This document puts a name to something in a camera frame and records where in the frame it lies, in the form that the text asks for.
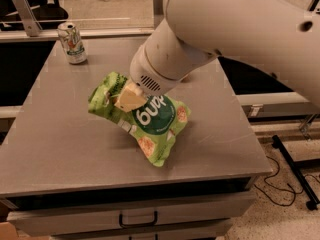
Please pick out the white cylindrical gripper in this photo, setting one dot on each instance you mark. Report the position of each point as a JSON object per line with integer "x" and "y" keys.
{"x": 145, "y": 73}

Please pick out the green rice chip bag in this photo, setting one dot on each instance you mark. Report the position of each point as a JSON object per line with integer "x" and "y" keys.
{"x": 154, "y": 126}

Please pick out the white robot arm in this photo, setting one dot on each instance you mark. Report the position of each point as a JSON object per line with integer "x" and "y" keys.
{"x": 270, "y": 35}

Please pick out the white green soda can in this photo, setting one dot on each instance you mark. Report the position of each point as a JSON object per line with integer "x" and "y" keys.
{"x": 71, "y": 42}

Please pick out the black office chair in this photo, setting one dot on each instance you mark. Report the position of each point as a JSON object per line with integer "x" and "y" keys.
{"x": 48, "y": 12}

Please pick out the black stand leg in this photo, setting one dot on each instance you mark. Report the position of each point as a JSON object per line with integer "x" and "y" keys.
{"x": 314, "y": 202}

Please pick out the grey metal rail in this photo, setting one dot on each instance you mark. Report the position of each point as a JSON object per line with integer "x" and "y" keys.
{"x": 53, "y": 35}

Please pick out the middle metal railing bracket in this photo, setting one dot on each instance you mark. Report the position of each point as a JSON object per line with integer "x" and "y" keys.
{"x": 158, "y": 13}

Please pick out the metal railing bracket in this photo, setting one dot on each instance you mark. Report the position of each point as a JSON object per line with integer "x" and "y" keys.
{"x": 158, "y": 13}
{"x": 30, "y": 24}

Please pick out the left metal railing bracket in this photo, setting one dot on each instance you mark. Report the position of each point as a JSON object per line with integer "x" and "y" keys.
{"x": 30, "y": 24}

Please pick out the grey drawer with black handle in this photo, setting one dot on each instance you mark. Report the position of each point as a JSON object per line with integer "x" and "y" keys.
{"x": 123, "y": 215}

